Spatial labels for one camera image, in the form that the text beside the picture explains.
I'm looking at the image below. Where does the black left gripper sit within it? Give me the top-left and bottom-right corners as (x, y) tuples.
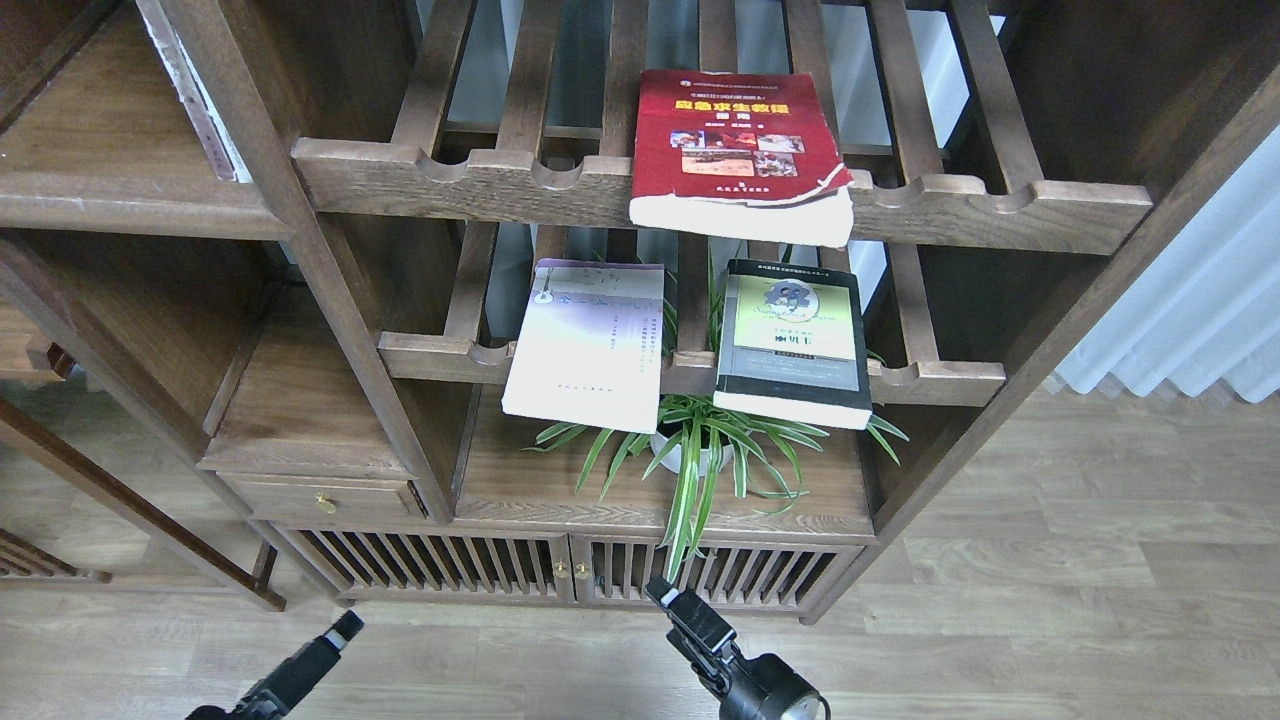
(187, 610), (364, 720)

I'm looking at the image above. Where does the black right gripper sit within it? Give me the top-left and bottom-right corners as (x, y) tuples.
(645, 577), (831, 719)

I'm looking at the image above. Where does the white lavender cover book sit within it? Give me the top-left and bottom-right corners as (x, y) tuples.
(502, 259), (666, 434)

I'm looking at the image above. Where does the green and black book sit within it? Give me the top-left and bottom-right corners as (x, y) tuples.
(713, 259), (873, 430)

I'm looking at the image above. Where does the upright book in shelf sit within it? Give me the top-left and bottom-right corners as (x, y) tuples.
(136, 0), (253, 183)

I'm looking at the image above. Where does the white plant pot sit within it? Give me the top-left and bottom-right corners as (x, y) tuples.
(650, 427), (735, 477)

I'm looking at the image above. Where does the green spider plant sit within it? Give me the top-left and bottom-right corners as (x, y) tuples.
(524, 265), (910, 584)

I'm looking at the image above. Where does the dark wooden bookshelf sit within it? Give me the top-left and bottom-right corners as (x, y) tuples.
(3, 1), (1277, 624)

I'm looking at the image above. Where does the red cover book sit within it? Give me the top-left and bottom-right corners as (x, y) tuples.
(628, 69), (854, 249)

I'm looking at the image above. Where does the white pleated curtain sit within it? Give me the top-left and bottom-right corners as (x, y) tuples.
(1055, 132), (1279, 404)

